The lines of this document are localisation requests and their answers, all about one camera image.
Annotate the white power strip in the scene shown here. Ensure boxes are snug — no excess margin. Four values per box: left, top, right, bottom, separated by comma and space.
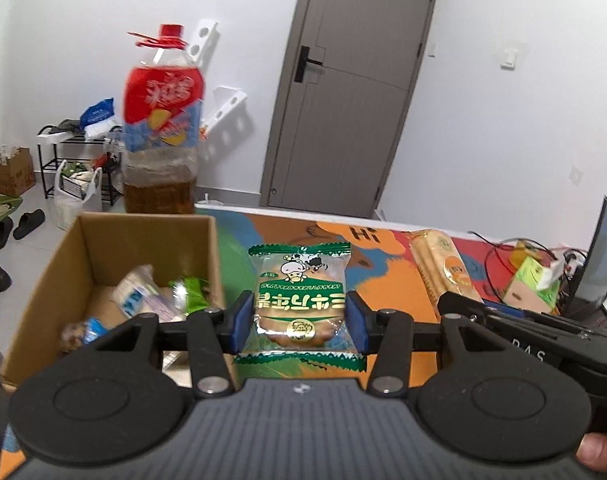
560, 252, 587, 274

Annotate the colourful printed table mat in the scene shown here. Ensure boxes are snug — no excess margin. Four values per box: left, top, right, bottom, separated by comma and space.
0, 207, 591, 467

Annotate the black cable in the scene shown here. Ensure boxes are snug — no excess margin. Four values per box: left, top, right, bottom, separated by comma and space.
467, 231, 521, 303

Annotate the person's right hand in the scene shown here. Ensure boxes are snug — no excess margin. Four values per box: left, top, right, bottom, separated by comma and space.
576, 432, 607, 479

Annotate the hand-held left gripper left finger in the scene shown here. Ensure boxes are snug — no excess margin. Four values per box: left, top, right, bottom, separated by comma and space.
81, 290, 255, 396

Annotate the black shoe rack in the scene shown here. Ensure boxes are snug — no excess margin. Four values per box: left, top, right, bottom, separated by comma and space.
38, 121, 125, 209

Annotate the orange label cracker packet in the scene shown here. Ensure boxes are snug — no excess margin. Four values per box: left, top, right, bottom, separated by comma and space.
407, 229, 484, 324

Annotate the white plastic bag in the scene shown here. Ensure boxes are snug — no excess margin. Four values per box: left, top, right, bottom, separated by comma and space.
54, 159, 104, 234

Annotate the black door handle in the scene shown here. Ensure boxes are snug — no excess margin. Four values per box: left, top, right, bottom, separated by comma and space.
294, 46, 327, 84

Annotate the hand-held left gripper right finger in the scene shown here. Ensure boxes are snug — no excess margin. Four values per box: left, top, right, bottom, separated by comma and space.
345, 290, 485, 396

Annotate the green floor mat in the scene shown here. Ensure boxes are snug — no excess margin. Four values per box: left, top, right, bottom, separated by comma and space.
0, 195, 24, 234

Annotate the green bread packet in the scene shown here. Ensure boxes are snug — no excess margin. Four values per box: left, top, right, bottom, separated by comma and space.
234, 241, 368, 374

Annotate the blue and white snack packet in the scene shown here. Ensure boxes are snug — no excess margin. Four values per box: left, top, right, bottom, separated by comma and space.
114, 265, 159, 320

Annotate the small brown cardboard box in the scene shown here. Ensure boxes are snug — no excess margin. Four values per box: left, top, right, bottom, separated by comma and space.
0, 146, 37, 199

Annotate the large red label bottle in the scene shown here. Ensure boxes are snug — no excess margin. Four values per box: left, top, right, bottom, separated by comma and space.
121, 23, 206, 216

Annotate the green tissue box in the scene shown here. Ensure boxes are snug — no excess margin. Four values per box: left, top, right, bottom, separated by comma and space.
503, 241, 565, 314

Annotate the black laptop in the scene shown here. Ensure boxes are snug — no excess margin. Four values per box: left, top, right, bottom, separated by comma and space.
566, 196, 607, 334

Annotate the tall white perforated bracket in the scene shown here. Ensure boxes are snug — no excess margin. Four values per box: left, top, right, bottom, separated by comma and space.
186, 20, 219, 62

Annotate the small green snack packet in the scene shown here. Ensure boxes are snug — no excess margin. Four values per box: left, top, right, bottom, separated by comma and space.
170, 275, 209, 313

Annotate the short white perforated bracket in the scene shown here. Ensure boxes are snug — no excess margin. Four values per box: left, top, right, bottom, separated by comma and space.
200, 86, 248, 162

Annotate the blue nut packet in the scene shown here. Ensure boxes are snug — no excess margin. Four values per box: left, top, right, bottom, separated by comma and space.
61, 317, 112, 357

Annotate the clear roll cake packet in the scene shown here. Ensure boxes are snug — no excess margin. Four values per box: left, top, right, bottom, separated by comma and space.
148, 287, 188, 324

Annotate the grey door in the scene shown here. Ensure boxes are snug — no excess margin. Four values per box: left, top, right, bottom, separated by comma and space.
260, 0, 442, 220

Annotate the blue and white bag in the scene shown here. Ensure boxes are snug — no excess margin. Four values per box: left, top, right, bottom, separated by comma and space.
80, 98, 120, 139

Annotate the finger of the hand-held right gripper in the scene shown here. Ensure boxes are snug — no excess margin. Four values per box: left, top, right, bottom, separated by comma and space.
436, 290, 525, 325

